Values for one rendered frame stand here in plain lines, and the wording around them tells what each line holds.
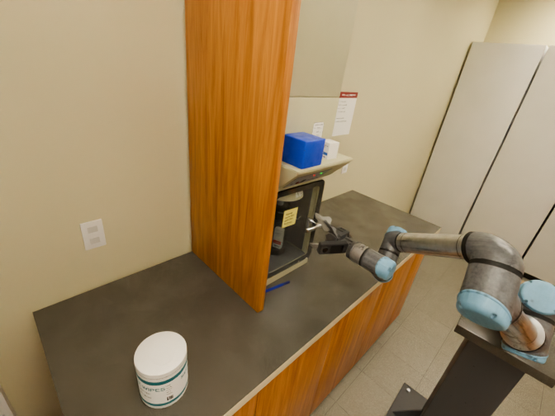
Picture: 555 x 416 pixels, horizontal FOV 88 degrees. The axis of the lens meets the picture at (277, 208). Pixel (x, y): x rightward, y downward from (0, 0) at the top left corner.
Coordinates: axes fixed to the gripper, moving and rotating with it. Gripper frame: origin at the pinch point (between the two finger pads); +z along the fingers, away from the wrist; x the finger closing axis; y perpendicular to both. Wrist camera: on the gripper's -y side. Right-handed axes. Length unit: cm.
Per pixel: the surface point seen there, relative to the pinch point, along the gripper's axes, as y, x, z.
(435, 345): 120, -120, -52
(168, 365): -68, -11, -12
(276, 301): -19.4, -26.0, -3.5
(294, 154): -18.3, 34.8, -1.2
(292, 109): -14.2, 47.3, 5.6
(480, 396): 37, -58, -77
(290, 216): -9.1, 6.7, 4.3
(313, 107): -3.8, 47.6, 5.6
